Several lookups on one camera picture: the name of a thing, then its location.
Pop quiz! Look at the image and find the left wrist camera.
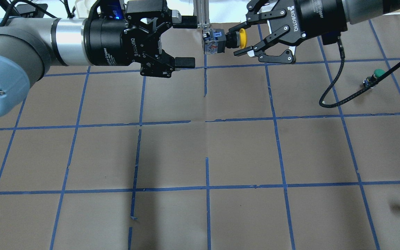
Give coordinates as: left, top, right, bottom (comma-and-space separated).
99, 0, 124, 19

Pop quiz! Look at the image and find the yellow push button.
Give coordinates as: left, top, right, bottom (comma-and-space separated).
202, 28, 247, 55

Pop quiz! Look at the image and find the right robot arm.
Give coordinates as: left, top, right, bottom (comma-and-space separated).
229, 0, 400, 64

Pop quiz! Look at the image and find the black braided cable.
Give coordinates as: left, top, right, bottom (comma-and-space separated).
319, 36, 400, 108

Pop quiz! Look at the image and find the aluminium frame post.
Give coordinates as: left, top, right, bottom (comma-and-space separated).
193, 0, 210, 29

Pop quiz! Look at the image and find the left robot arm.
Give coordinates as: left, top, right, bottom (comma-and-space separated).
0, 0, 198, 117

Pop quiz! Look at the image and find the green push button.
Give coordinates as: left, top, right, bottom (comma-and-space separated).
362, 69, 385, 89

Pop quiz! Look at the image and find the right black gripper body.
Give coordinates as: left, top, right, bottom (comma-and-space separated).
246, 0, 347, 64

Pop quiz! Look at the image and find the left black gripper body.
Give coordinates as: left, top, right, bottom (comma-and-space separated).
83, 0, 175, 78

